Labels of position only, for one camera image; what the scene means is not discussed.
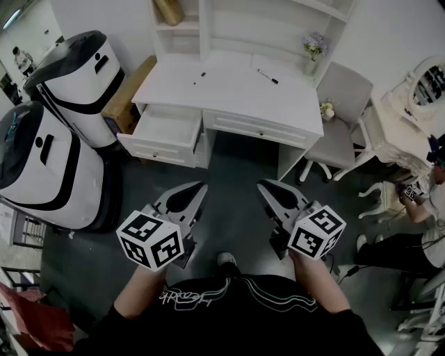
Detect purple flowers in white vase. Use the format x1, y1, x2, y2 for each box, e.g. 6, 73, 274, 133
301, 31, 330, 77

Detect black and white marker pen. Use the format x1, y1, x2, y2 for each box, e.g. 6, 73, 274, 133
257, 68, 280, 85

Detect person's right forearm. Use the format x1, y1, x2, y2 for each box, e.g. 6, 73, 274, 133
288, 250, 351, 314

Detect red cloth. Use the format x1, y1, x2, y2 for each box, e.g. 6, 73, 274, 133
0, 281, 76, 352

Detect black power adapter cable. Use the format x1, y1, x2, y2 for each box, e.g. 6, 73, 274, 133
337, 266, 361, 284

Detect black metal frame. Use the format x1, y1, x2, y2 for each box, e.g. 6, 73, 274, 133
12, 213, 46, 248

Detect oval white framed mirror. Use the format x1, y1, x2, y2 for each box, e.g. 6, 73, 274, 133
389, 55, 445, 119

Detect ceiling light strip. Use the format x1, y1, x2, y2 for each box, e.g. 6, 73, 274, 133
1, 8, 22, 31

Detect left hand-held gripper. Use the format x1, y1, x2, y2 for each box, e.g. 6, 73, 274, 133
115, 180, 209, 273

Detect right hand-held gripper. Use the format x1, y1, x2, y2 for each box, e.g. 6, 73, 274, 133
256, 179, 348, 262

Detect white vanity table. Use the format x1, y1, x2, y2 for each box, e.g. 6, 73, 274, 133
333, 88, 434, 195

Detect small white desk drawer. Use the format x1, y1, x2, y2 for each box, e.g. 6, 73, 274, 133
116, 103, 206, 168

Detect gold cylinder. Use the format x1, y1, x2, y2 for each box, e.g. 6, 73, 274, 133
152, 0, 186, 27

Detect grey white chair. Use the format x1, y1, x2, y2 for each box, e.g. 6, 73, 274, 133
297, 61, 375, 184

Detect white black mobile robot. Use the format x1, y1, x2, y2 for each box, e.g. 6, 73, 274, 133
22, 30, 126, 150

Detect person's black trouser leg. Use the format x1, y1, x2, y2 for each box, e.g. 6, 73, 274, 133
218, 262, 243, 279

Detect white desk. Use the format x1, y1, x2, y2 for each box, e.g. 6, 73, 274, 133
131, 51, 326, 181

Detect person's black printed shirt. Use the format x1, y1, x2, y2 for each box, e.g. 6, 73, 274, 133
74, 274, 383, 356

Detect person's left forearm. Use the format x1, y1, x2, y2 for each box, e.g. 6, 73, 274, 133
113, 264, 168, 320

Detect white carved stool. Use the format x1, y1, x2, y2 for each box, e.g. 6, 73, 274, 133
357, 180, 407, 223

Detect person's white shoe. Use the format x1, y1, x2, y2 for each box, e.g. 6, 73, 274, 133
217, 252, 237, 268

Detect brown cardboard box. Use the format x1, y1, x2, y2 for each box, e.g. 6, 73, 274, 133
100, 55, 158, 136

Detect white robot with teal strap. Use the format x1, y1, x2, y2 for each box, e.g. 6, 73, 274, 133
0, 100, 122, 234

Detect small white flower pot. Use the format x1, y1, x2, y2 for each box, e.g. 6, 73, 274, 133
318, 99, 337, 122

